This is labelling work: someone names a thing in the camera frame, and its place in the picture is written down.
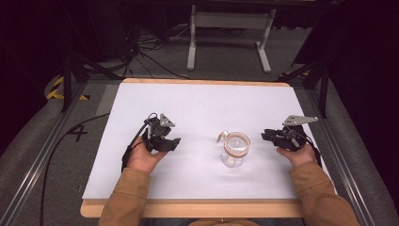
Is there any yellow black floor tape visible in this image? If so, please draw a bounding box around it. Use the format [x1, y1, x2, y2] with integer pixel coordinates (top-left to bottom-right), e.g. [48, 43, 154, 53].
[46, 75, 91, 102]

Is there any aluminium rail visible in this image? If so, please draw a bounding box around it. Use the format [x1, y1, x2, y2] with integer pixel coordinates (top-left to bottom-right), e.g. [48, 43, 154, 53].
[304, 89, 376, 226]
[0, 82, 88, 226]

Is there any black metal stand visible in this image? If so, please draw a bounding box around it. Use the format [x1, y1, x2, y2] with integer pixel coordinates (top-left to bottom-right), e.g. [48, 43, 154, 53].
[275, 59, 331, 120]
[60, 51, 124, 113]

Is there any white metal desk frame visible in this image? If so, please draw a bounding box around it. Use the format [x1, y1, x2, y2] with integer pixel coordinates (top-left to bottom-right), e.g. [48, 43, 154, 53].
[186, 4, 277, 74]

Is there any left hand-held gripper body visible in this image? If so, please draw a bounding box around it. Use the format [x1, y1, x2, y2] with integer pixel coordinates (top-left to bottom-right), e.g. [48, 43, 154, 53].
[141, 113, 176, 153]

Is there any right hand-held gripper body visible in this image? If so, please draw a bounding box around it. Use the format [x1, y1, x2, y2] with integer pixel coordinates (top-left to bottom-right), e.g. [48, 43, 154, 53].
[271, 115, 319, 153]

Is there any clear glass jar with lid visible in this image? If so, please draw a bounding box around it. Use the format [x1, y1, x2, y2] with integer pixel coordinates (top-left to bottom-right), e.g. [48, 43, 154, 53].
[215, 130, 251, 169]

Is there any black floor cables bundle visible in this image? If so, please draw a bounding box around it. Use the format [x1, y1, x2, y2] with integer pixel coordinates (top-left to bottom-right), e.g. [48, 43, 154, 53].
[121, 23, 193, 80]

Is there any person's left hand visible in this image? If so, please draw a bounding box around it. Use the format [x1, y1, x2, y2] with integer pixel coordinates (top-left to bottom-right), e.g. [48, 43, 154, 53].
[126, 143, 169, 175]

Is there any white table cover sheet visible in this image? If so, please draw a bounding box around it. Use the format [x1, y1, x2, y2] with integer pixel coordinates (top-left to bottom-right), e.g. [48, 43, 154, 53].
[81, 82, 337, 201]

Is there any right hand-held gripper black cable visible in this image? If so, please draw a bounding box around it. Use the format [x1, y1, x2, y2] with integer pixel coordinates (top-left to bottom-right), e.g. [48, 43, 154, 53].
[299, 133, 324, 168]

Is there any person's right hand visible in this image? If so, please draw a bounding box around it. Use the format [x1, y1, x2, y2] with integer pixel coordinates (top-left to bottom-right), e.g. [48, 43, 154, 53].
[276, 142, 316, 168]

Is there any hand-held gripper black cable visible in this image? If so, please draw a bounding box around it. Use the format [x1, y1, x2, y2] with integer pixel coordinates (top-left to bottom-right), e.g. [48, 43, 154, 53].
[39, 112, 158, 226]
[299, 133, 324, 168]

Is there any left hand-held gripper black cable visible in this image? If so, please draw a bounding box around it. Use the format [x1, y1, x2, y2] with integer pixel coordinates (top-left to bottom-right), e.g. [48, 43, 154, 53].
[39, 112, 158, 226]

